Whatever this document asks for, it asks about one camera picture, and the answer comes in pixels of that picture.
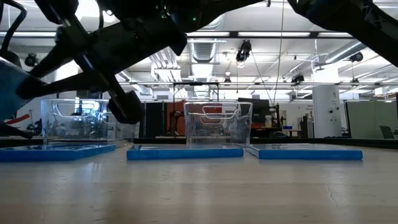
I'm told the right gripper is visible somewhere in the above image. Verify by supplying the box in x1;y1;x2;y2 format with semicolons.
17;18;188;100

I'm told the clear plastic bin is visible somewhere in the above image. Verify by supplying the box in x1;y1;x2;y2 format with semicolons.
40;98;140;146
183;101;253;146

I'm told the red curved object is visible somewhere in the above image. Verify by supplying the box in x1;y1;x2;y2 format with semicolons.
5;113;31;126

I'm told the orange machine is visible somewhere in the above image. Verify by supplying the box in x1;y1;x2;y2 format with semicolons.
164;100;223;137

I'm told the black monitor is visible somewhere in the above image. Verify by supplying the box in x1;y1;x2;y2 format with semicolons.
238;97;271;124

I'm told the ceiling light strip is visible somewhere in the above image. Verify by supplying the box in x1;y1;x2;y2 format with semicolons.
238;31;312;37

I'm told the white round pillar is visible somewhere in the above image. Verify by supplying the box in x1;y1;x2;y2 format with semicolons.
312;84;342;138

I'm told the grey green partition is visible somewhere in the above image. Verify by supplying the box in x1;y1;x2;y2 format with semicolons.
344;100;398;140

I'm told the dark office chair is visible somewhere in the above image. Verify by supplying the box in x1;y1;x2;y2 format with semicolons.
378;125;396;140

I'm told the black ceiling-hung camera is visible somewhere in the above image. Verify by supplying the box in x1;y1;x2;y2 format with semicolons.
24;52;40;68
235;39;252;63
290;73;305;85
348;51;364;63

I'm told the black cable loop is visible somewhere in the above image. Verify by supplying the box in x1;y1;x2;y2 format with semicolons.
0;0;28;54

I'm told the silver ventilation duct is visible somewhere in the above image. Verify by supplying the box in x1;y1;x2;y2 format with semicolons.
190;39;218;65

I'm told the black aluminium table frame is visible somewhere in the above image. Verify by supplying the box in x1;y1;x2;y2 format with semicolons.
0;136;398;149

